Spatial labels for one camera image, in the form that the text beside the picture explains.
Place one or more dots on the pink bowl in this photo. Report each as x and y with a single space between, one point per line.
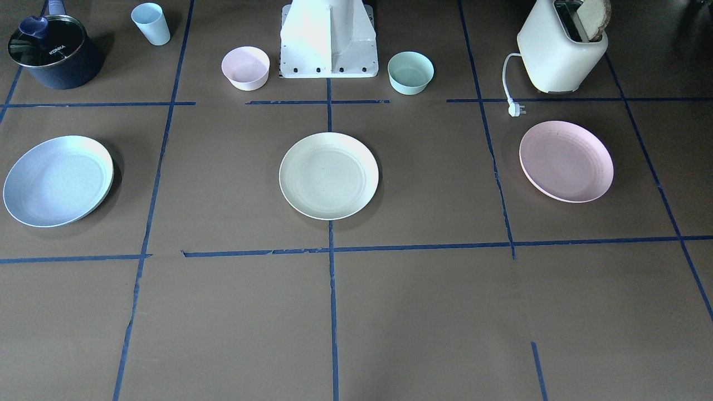
247 68

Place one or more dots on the white toaster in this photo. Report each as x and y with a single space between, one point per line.
555 51

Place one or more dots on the pink plate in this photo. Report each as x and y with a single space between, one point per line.
566 162

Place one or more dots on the dark blue pot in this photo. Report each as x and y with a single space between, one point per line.
55 49

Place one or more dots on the bread slice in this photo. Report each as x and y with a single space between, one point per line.
594 17

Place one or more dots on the light blue cup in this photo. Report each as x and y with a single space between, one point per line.
150 19

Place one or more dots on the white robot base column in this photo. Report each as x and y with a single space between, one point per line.
328 40

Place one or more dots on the green bowl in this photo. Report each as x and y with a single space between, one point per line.
410 72

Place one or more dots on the cream plate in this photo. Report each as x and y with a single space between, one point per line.
328 176

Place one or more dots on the green plate under blue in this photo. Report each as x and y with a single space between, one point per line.
90 183

